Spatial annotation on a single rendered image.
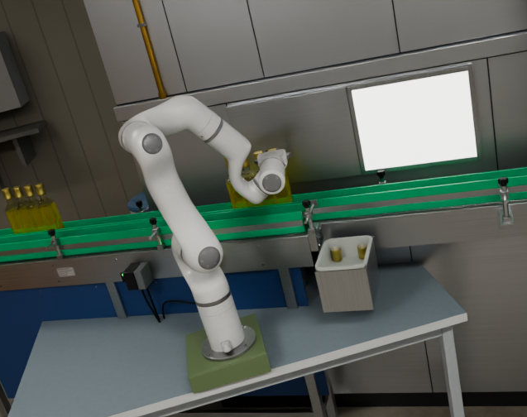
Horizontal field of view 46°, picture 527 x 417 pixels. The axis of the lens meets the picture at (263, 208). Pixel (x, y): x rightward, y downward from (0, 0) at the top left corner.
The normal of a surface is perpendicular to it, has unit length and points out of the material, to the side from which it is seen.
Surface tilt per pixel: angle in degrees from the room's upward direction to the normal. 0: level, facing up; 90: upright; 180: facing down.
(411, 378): 90
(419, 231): 90
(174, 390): 0
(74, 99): 90
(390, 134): 90
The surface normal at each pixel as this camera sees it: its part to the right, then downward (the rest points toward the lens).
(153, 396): -0.22, -0.91
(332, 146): -0.26, 0.41
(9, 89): 0.15, 0.33
